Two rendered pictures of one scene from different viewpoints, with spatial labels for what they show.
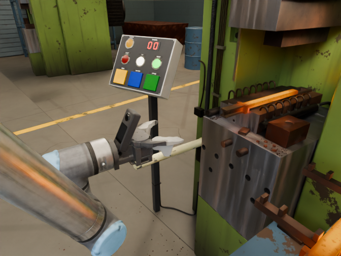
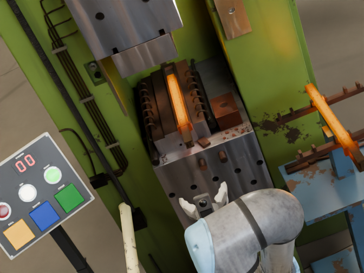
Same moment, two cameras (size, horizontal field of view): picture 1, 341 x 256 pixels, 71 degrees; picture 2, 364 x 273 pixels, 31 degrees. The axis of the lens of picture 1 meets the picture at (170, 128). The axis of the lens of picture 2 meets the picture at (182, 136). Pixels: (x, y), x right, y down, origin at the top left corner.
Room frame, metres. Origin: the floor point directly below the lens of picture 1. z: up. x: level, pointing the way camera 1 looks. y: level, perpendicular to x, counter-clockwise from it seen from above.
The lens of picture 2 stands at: (-0.27, 1.15, 2.38)
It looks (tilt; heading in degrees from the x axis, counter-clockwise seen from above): 38 degrees down; 309
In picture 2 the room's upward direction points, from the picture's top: 25 degrees counter-clockwise
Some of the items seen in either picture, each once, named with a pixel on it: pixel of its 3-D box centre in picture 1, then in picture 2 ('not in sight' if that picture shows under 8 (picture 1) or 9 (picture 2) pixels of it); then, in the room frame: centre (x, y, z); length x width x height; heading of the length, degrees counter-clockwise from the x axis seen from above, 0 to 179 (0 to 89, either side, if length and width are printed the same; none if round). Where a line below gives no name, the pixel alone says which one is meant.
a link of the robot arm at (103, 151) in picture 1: (102, 155); not in sight; (0.54, 0.19, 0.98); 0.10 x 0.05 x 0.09; 33
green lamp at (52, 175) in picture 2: (156, 63); (52, 175); (1.17, 0.07, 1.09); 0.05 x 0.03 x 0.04; 33
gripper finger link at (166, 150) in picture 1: (167, 147); (224, 197); (0.59, 0.01, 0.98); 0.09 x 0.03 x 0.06; 87
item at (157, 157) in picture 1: (171, 152); (130, 246); (1.10, 0.00, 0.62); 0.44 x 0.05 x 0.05; 123
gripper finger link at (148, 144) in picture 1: (151, 141); (218, 204); (0.58, 0.05, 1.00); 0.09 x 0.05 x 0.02; 87
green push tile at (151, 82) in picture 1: (151, 83); (69, 197); (1.13, 0.09, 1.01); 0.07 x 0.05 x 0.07; 58
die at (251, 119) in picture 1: (271, 103); (173, 103); (0.97, -0.44, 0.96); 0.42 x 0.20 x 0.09; 123
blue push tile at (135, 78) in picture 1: (135, 80); (44, 215); (1.18, 0.18, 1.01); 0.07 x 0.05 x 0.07; 58
